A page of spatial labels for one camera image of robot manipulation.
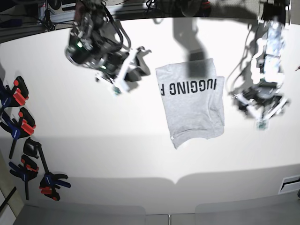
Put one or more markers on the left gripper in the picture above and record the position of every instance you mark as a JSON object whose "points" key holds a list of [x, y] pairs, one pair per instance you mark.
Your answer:
{"points": [[261, 102]]}

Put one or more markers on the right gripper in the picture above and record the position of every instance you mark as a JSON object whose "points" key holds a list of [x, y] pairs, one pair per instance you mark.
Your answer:
{"points": [[109, 66]]}

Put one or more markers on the light grey T-shirt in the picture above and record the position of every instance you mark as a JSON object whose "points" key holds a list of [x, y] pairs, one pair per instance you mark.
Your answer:
{"points": [[192, 96]]}

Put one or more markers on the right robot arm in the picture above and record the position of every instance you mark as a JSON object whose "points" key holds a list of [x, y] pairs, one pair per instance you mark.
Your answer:
{"points": [[98, 42]]}

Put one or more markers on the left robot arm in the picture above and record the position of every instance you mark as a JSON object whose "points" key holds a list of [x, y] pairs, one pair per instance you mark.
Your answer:
{"points": [[265, 65]]}

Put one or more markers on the top blue orange clamp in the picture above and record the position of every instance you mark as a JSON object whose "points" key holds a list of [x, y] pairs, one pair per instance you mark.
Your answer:
{"points": [[16, 96]]}

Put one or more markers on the blue orange clamp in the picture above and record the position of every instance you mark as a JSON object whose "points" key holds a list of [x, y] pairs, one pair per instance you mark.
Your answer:
{"points": [[16, 96], [22, 128], [26, 172]]}

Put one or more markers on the long bar blue clamp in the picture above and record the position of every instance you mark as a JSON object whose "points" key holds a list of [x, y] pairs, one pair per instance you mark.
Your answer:
{"points": [[50, 182]]}

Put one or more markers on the black flat bar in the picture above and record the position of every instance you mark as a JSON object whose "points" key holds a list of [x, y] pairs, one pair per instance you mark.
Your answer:
{"points": [[6, 200]]}

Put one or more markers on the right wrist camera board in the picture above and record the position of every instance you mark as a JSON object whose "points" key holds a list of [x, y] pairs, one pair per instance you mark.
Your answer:
{"points": [[116, 91]]}

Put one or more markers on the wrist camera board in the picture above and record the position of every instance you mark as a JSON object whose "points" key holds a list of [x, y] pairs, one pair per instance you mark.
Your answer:
{"points": [[262, 124], [116, 91]]}

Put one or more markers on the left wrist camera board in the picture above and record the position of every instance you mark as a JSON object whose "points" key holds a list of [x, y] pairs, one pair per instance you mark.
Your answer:
{"points": [[262, 124]]}

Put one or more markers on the white slotted bracket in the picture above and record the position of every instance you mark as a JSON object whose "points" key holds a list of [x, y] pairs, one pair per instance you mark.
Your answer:
{"points": [[289, 185]]}

